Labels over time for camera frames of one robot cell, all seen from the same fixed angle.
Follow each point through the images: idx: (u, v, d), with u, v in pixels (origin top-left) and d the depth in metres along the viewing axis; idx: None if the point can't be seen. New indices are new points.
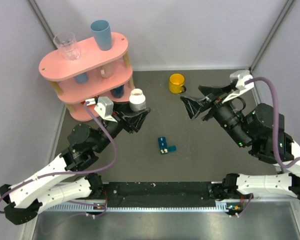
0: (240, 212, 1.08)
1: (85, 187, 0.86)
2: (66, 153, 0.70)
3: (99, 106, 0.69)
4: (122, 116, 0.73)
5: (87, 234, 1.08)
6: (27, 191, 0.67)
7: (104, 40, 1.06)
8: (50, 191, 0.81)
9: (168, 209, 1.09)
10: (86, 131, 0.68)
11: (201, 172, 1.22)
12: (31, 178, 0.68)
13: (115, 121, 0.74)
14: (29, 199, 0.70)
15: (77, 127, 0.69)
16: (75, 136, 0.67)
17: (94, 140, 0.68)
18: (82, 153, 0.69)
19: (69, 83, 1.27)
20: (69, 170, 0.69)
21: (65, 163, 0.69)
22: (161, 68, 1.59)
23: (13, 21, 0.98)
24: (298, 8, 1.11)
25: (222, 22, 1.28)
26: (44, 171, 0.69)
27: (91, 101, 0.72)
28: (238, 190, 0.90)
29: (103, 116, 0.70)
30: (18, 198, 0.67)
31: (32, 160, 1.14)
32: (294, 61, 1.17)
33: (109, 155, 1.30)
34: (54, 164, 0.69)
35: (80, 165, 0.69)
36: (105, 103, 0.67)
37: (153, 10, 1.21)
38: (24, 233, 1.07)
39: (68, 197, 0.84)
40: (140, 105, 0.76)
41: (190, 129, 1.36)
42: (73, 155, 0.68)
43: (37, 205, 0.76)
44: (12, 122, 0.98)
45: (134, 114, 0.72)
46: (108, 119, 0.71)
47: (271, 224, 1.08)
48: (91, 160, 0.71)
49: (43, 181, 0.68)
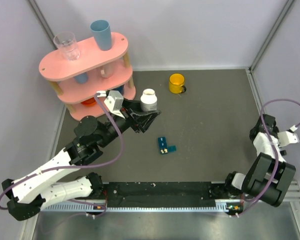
0: (240, 213, 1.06)
1: (86, 186, 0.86)
2: (70, 147, 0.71)
3: (109, 99, 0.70)
4: (130, 113, 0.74)
5: (87, 234, 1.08)
6: (31, 186, 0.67)
7: (104, 40, 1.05)
8: (52, 188, 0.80)
9: (168, 209, 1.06)
10: (94, 123, 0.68)
11: (201, 172, 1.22)
12: (35, 173, 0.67)
13: (122, 118, 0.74)
14: (32, 194, 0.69)
15: (84, 119, 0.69)
16: (82, 129, 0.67)
17: (100, 133, 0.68)
18: (87, 147, 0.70)
19: (69, 83, 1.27)
20: (73, 165, 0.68)
21: (69, 157, 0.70)
22: (161, 68, 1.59)
23: (13, 21, 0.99)
24: (298, 7, 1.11)
25: (221, 22, 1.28)
26: (48, 165, 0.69)
27: (102, 94, 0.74)
28: (234, 174, 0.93)
29: (112, 110, 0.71)
30: (22, 193, 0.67)
31: (31, 160, 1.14)
32: (292, 60, 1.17)
33: (109, 154, 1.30)
34: (59, 158, 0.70)
35: (84, 159, 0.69)
36: (116, 97, 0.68)
37: (153, 10, 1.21)
38: (24, 233, 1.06)
39: (71, 195, 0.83)
40: (151, 105, 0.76)
41: (190, 130, 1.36)
42: (78, 149, 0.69)
43: (41, 201, 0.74)
44: (12, 122, 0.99)
45: (143, 113, 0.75)
46: (116, 113, 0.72)
47: (270, 224, 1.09)
48: (96, 154, 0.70)
49: (47, 176, 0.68)
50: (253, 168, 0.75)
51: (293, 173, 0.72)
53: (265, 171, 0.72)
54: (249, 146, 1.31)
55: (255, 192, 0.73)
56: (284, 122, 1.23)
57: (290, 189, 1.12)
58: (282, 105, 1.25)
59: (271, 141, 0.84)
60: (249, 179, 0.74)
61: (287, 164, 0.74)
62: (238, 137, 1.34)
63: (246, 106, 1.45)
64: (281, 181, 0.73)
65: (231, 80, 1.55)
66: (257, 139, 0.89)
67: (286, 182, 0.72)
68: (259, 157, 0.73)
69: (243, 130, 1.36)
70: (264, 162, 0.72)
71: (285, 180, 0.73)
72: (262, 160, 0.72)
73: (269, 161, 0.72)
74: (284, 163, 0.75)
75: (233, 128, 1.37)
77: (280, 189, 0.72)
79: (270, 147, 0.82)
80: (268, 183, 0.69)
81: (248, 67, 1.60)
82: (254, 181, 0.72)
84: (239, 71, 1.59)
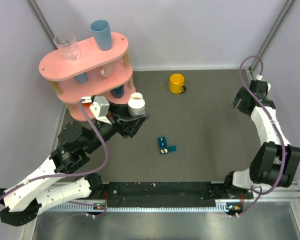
0: (240, 213, 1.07)
1: (84, 187, 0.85)
2: (56, 154, 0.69)
3: (94, 106, 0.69)
4: (117, 119, 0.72)
5: (87, 234, 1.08)
6: (20, 195, 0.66)
7: (104, 40, 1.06)
8: (49, 192, 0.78)
9: (168, 209, 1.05)
10: (78, 130, 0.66)
11: (201, 171, 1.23)
12: (22, 182, 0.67)
13: (109, 124, 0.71)
14: (24, 202, 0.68)
15: (68, 125, 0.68)
16: (66, 135, 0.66)
17: (85, 140, 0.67)
18: (72, 154, 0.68)
19: (69, 83, 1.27)
20: (58, 173, 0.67)
21: (55, 165, 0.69)
22: (161, 68, 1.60)
23: (13, 21, 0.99)
24: (298, 7, 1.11)
25: (221, 21, 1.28)
26: (35, 174, 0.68)
27: (87, 99, 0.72)
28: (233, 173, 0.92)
29: (97, 116, 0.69)
30: (12, 203, 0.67)
31: (31, 160, 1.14)
32: (292, 60, 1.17)
33: (109, 154, 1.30)
34: (45, 166, 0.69)
35: (69, 167, 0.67)
36: (100, 103, 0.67)
37: (153, 10, 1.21)
38: (24, 233, 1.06)
39: (69, 198, 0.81)
40: (139, 110, 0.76)
41: (190, 130, 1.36)
42: (63, 156, 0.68)
43: (36, 207, 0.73)
44: (12, 122, 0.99)
45: (130, 119, 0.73)
46: (103, 120, 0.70)
47: (270, 224, 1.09)
48: (81, 161, 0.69)
49: (34, 185, 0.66)
50: (259, 158, 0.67)
51: None
53: (273, 160, 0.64)
54: (249, 146, 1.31)
55: (265, 182, 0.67)
56: (284, 122, 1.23)
57: (290, 190, 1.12)
58: (282, 105, 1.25)
59: (271, 119, 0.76)
60: (256, 171, 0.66)
61: (292, 146, 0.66)
62: (238, 137, 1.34)
63: None
64: (289, 165, 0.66)
65: (230, 80, 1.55)
66: (255, 115, 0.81)
67: (294, 165, 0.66)
68: (264, 146, 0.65)
69: (243, 130, 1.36)
70: (271, 150, 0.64)
71: (292, 164, 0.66)
72: (268, 151, 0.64)
73: (275, 149, 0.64)
74: (289, 146, 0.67)
75: (232, 128, 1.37)
77: (288, 173, 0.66)
79: (271, 128, 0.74)
80: (281, 172, 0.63)
81: (248, 68, 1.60)
82: (263, 173, 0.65)
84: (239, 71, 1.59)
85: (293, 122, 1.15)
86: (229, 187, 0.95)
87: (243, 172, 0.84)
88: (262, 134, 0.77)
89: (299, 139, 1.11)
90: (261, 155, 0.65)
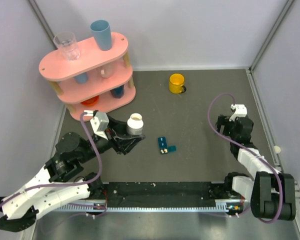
0: (240, 213, 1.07)
1: (83, 189, 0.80)
2: (50, 164, 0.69)
3: (94, 120, 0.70)
4: (113, 136, 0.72)
5: (87, 234, 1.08)
6: (17, 203, 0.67)
7: (104, 40, 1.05)
8: (46, 197, 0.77)
9: (168, 209, 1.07)
10: (75, 140, 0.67)
11: (201, 171, 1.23)
12: (18, 192, 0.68)
13: (105, 138, 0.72)
14: (22, 210, 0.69)
15: (67, 135, 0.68)
16: (63, 145, 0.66)
17: (82, 150, 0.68)
18: (67, 164, 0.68)
19: (69, 83, 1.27)
20: (53, 182, 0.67)
21: (49, 175, 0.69)
22: (161, 68, 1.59)
23: (13, 21, 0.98)
24: (297, 8, 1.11)
25: (221, 22, 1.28)
26: (31, 183, 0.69)
27: (90, 113, 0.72)
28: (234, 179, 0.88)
29: (96, 130, 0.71)
30: (10, 211, 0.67)
31: (32, 160, 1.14)
32: (291, 61, 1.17)
33: (108, 155, 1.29)
34: (40, 176, 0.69)
35: (63, 176, 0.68)
36: (100, 120, 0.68)
37: (153, 10, 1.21)
38: (24, 233, 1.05)
39: (67, 201, 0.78)
40: (137, 130, 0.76)
41: (190, 129, 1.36)
42: (57, 166, 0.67)
43: (33, 213, 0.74)
44: (12, 121, 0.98)
45: (126, 137, 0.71)
46: (100, 134, 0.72)
47: (270, 224, 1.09)
48: (76, 170, 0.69)
49: (30, 194, 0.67)
50: (256, 189, 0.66)
51: (293, 180, 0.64)
53: (270, 189, 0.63)
54: None
55: (269, 216, 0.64)
56: (285, 122, 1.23)
57: None
58: (283, 105, 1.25)
59: (256, 155, 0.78)
60: (258, 203, 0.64)
61: (284, 173, 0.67)
62: None
63: (246, 106, 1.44)
64: (287, 192, 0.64)
65: (231, 80, 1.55)
66: (241, 157, 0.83)
67: (291, 192, 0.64)
68: (258, 176, 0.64)
69: None
70: (265, 179, 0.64)
71: (289, 191, 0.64)
72: (264, 180, 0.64)
73: (269, 176, 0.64)
74: (281, 174, 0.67)
75: None
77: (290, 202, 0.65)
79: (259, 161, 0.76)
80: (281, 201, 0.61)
81: (248, 68, 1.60)
82: (265, 204, 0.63)
84: (239, 71, 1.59)
85: (294, 122, 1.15)
86: (229, 188, 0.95)
87: (244, 182, 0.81)
88: (253, 170, 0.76)
89: (299, 140, 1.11)
90: (258, 186, 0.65)
